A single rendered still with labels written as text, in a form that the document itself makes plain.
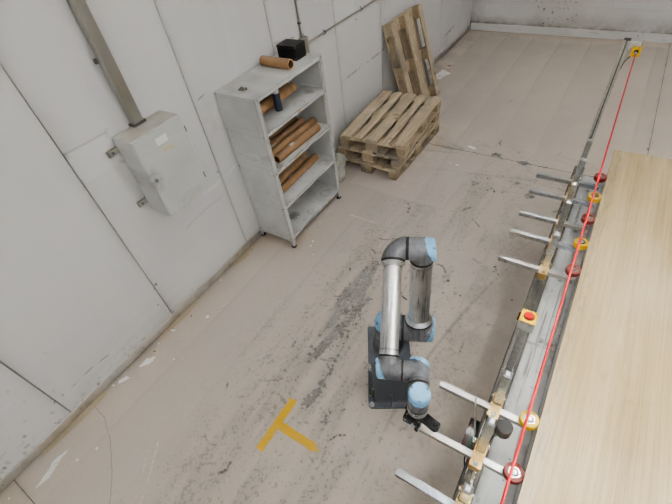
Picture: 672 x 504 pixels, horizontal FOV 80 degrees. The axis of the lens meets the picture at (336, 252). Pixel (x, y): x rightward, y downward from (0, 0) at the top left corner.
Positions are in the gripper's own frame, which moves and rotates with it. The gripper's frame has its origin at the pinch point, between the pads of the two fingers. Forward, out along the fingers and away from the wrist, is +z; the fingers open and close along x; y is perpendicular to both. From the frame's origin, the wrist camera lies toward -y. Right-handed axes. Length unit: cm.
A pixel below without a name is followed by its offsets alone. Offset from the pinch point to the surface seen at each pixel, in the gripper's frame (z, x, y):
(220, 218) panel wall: 35, -94, 235
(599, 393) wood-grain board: -9, -52, -65
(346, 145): 55, -274, 210
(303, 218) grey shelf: 74, -162, 196
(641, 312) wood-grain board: -9, -109, -76
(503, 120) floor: 84, -449, 76
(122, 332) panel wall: 57, 28, 234
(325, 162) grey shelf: 36, -211, 196
